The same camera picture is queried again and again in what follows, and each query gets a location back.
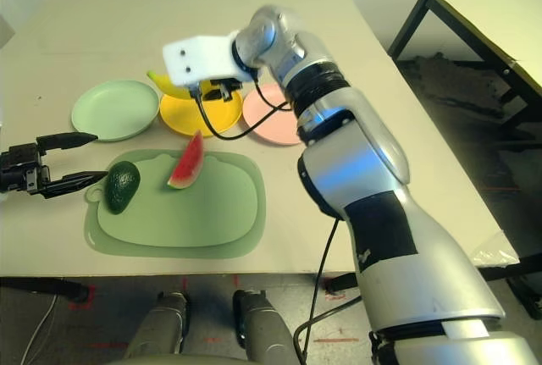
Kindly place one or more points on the clear plastic bag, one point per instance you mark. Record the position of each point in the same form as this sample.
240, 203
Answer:
495, 255

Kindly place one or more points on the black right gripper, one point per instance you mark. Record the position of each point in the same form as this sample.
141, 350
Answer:
224, 87

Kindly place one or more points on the green silicone cutting board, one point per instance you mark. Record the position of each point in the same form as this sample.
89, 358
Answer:
182, 217

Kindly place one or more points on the grey robot left leg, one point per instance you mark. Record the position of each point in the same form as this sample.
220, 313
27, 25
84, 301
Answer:
163, 322

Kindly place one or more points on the long black table foot bar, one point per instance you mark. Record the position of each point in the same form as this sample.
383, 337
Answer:
508, 269

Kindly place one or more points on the pink round plate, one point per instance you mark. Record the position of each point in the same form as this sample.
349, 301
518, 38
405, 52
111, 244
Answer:
279, 130

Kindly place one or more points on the yellow round plate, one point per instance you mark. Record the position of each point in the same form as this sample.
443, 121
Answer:
182, 115

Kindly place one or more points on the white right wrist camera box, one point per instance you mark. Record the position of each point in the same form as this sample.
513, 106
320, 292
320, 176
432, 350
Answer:
199, 58

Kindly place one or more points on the grey robot leg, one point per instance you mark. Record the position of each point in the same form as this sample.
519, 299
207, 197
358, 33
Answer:
262, 327
163, 322

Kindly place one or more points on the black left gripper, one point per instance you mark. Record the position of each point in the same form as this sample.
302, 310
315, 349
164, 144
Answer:
21, 168

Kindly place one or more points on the dark green toy avocado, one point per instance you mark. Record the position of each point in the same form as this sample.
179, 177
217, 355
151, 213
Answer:
120, 187

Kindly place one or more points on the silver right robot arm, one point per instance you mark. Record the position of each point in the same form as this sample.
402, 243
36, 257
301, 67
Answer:
360, 170

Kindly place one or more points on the yellow toy banana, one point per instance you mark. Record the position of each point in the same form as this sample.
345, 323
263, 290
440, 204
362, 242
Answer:
163, 84

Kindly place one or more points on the red toy watermelon slice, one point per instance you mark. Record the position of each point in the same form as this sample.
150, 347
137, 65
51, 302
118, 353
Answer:
186, 166

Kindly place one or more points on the grey robot right leg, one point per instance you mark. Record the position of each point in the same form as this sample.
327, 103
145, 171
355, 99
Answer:
262, 327

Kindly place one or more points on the side table with black legs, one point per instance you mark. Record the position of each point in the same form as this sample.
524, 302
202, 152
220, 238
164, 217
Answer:
478, 18

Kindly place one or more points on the grey robot torso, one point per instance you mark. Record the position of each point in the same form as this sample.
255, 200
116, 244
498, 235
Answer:
178, 360

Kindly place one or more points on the mint green round plate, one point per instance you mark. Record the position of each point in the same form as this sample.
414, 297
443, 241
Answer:
114, 108

